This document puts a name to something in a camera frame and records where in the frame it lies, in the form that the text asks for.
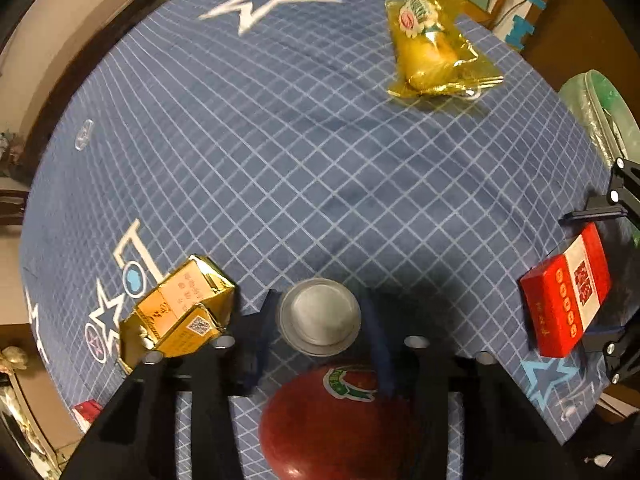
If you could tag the red apple with sticker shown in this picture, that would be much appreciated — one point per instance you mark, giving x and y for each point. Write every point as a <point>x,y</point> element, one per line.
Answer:
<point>320,430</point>

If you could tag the red and white wrapper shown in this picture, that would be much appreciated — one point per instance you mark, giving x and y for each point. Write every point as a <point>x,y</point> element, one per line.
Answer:
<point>89,414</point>

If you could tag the blue checkered tablecloth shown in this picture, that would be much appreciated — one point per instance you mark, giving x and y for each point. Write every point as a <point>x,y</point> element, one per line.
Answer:
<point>300,160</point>

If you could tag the yellow snack packet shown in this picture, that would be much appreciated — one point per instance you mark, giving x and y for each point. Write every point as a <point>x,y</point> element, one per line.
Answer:
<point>435,45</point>

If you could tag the green-lined trash bin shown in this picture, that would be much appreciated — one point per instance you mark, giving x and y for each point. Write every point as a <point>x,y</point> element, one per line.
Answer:
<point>590,102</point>

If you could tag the red and white box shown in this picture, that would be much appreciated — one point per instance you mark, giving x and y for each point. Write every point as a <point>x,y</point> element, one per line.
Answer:
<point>567,295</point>

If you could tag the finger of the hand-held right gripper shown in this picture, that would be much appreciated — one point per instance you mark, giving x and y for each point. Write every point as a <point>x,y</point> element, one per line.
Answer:
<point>622,350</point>
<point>625,195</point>

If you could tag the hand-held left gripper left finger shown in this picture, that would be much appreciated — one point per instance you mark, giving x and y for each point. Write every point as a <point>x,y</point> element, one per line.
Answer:
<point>260,332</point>

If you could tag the clear plastic cup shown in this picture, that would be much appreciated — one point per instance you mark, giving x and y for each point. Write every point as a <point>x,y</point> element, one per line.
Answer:
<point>320,315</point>

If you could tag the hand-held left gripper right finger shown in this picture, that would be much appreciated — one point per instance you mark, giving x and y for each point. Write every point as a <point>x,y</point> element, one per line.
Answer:
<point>378,342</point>

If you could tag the gold and orange box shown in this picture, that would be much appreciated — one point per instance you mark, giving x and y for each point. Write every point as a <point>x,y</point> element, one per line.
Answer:
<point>175,310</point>

